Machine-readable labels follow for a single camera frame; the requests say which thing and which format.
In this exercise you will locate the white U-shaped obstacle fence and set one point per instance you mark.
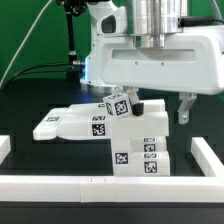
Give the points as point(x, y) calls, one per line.
point(208, 188)

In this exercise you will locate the white tagged cube nut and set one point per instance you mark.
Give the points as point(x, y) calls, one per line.
point(117, 105)

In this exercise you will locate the white block at left edge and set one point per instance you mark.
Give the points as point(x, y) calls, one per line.
point(5, 147)

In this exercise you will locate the black camera stand pole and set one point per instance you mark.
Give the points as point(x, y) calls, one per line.
point(73, 8)

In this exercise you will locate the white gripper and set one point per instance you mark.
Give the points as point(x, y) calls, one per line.
point(143, 47)

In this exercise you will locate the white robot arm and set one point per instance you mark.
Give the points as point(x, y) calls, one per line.
point(149, 44)

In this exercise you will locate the white chair back frame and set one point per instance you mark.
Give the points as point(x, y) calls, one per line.
point(91, 121)

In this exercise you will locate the white chair seat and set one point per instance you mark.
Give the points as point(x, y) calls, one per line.
point(121, 151)

